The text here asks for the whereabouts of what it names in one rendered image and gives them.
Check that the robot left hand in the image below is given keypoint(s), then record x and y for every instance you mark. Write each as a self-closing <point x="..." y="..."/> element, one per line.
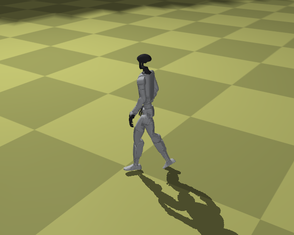
<point x="130" y="120"/>

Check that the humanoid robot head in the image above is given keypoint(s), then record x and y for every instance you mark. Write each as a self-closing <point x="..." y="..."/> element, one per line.
<point x="144" y="58"/>

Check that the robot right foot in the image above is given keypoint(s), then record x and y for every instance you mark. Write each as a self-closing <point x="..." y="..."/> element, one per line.
<point x="171" y="161"/>

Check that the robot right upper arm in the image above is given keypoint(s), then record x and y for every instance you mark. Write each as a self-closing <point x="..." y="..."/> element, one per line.
<point x="156" y="88"/>

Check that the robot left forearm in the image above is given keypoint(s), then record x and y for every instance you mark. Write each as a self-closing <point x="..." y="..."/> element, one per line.
<point x="138" y="106"/>

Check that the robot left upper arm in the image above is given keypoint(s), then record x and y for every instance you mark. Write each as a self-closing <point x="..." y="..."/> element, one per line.
<point x="141" y="82"/>

